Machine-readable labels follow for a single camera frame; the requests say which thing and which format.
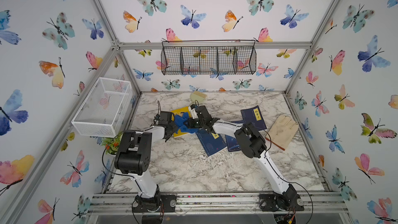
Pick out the potted flower plant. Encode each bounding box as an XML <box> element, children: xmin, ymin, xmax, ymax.
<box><xmin>101</xmin><ymin>131</ymin><xmax>123</xmax><ymax>155</ymax></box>

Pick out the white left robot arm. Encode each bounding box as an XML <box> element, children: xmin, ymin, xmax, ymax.
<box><xmin>114</xmin><ymin>111</ymin><xmax>178</xmax><ymax>212</ymax></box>

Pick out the yellow illustrated book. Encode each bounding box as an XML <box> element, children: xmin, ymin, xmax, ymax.
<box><xmin>172</xmin><ymin>107</ymin><xmax>198</xmax><ymax>138</ymax></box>

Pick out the black wire wall basket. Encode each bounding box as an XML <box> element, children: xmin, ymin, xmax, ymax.
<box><xmin>158</xmin><ymin>40</ymin><xmax>257</xmax><ymax>76</ymax></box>

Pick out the dark blue horse-cover book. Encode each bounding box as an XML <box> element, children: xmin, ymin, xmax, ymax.
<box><xmin>240</xmin><ymin>106</ymin><xmax>267</xmax><ymax>131</ymax></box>

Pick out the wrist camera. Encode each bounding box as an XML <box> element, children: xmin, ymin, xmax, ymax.
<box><xmin>155</xmin><ymin>111</ymin><xmax>174</xmax><ymax>122</ymax></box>
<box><xmin>189</xmin><ymin>104</ymin><xmax>211</xmax><ymax>119</ymax></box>

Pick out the blue Little Prince book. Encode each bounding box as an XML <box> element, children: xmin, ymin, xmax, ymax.
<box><xmin>225</xmin><ymin>129</ymin><xmax>241</xmax><ymax>152</ymax></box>

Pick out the white mesh wall basket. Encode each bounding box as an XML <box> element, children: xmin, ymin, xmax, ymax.
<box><xmin>72</xmin><ymin>77</ymin><xmax>132</xmax><ymax>138</ymax></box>

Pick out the dark blue Chinese book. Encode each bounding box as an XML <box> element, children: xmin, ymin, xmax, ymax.
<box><xmin>196</xmin><ymin>130</ymin><xmax>227</xmax><ymax>157</ymax></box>

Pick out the green scrub brush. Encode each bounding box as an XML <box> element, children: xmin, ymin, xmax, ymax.
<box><xmin>190</xmin><ymin>91</ymin><xmax>207</xmax><ymax>104</ymax></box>

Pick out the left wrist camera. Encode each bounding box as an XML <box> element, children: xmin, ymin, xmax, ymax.
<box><xmin>155</xmin><ymin>111</ymin><xmax>174</xmax><ymax>122</ymax></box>

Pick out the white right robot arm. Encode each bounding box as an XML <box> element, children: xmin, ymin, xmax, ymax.
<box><xmin>184</xmin><ymin>117</ymin><xmax>304</xmax><ymax>212</ymax></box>

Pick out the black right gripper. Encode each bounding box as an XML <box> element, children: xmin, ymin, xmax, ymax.
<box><xmin>180</xmin><ymin>116</ymin><xmax>204</xmax><ymax>128</ymax></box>

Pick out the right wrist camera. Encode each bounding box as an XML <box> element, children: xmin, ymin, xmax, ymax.
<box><xmin>189</xmin><ymin>104</ymin><xmax>211</xmax><ymax>119</ymax></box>

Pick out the blue cloth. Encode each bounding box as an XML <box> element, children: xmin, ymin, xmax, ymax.
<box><xmin>174</xmin><ymin>112</ymin><xmax>198</xmax><ymax>134</ymax></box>

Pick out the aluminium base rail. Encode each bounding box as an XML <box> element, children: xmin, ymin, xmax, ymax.
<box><xmin>88</xmin><ymin>191</ymin><xmax>348</xmax><ymax>216</ymax></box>

